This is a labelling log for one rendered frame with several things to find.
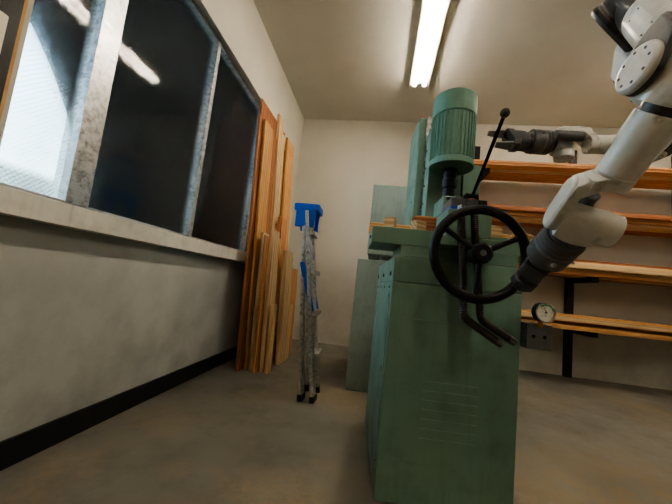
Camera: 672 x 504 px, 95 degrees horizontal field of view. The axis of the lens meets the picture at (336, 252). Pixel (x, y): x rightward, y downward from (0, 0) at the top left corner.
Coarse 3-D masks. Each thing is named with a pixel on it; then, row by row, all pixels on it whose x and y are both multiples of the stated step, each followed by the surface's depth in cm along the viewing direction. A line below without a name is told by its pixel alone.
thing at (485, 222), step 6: (450, 210) 99; (438, 216) 110; (444, 216) 102; (468, 216) 99; (480, 216) 98; (486, 216) 98; (438, 222) 109; (456, 222) 99; (468, 222) 98; (480, 222) 98; (486, 222) 98; (456, 228) 98; (468, 228) 98; (480, 228) 98; (486, 228) 98; (444, 234) 100; (468, 234) 98; (480, 234) 98; (486, 234) 98
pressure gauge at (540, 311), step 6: (534, 306) 99; (540, 306) 98; (546, 306) 98; (552, 306) 97; (534, 312) 98; (540, 312) 98; (552, 312) 97; (534, 318) 100; (540, 318) 97; (546, 318) 97; (552, 318) 97; (540, 324) 99
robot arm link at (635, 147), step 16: (656, 80) 47; (640, 96) 49; (656, 96) 47; (640, 112) 49; (656, 112) 47; (624, 128) 51; (640, 128) 49; (656, 128) 48; (624, 144) 51; (640, 144) 50; (656, 144) 49; (608, 160) 54; (624, 160) 52; (640, 160) 51; (624, 176) 53; (640, 176) 53
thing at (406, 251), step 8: (400, 248) 109; (408, 248) 108; (416, 248) 108; (424, 248) 108; (408, 256) 108; (416, 256) 107; (424, 256) 107; (440, 256) 107; (448, 256) 107; (496, 256) 106; (504, 256) 106; (512, 256) 106; (488, 264) 106; (496, 264) 106; (504, 264) 106; (512, 264) 106
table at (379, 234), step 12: (372, 228) 110; (384, 228) 109; (396, 228) 109; (372, 240) 109; (384, 240) 108; (396, 240) 108; (408, 240) 108; (420, 240) 108; (444, 240) 98; (456, 240) 98; (468, 240) 98; (480, 240) 98; (492, 240) 97; (504, 240) 107; (504, 252) 106; (516, 252) 106
